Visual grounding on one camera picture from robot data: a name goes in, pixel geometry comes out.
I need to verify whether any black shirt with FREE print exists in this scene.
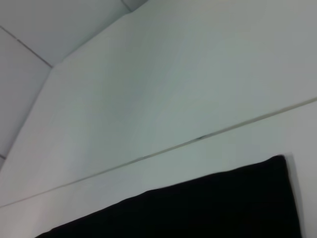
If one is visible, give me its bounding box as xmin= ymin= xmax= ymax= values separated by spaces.
xmin=34 ymin=155 xmax=303 ymax=238

